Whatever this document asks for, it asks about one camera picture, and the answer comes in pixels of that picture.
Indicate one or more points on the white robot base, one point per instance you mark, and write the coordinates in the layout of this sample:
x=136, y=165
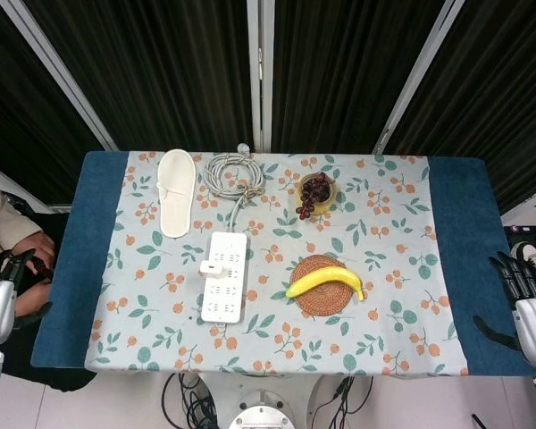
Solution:
x=261, y=413

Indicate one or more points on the white power strip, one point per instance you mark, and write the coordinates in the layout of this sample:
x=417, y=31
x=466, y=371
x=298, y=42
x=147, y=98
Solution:
x=225, y=299

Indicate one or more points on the person in beige jacket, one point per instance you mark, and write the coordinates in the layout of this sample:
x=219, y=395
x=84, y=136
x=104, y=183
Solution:
x=4, y=219

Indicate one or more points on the yellow small dish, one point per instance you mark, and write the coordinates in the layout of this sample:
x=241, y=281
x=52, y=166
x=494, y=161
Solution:
x=332, y=201

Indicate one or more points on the dark purple grape bunch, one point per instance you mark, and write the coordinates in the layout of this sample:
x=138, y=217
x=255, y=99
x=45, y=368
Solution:
x=315, y=190

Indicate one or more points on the black device with coloured lights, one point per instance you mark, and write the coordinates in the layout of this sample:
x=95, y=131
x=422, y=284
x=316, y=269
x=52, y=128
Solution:
x=529, y=230

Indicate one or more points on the dark phone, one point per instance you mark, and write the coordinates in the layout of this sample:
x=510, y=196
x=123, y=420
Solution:
x=44, y=269

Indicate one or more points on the yellow banana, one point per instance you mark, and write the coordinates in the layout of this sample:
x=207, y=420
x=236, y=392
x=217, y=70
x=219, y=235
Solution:
x=326, y=277

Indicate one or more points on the floral printed tablecloth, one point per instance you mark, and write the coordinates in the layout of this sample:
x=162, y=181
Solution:
x=295, y=348

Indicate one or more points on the white charger plug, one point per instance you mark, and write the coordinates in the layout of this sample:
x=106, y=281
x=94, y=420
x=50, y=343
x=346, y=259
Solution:
x=211, y=269

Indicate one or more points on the round woven rattan coaster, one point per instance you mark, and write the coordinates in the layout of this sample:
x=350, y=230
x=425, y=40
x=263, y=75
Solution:
x=324, y=301

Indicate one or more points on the black pleated curtain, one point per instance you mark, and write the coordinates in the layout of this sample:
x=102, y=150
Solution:
x=9, y=89
x=496, y=89
x=161, y=67
x=339, y=67

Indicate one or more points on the white slipper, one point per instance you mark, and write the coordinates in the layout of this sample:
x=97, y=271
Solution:
x=176, y=196

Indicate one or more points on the blue table cover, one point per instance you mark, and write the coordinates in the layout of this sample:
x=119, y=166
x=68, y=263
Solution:
x=85, y=250

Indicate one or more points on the grey metal frame post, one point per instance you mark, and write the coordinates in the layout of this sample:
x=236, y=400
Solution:
x=260, y=67
x=58, y=67
x=422, y=67

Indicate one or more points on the black and white sneaker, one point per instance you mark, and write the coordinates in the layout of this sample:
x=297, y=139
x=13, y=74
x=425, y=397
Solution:
x=531, y=252

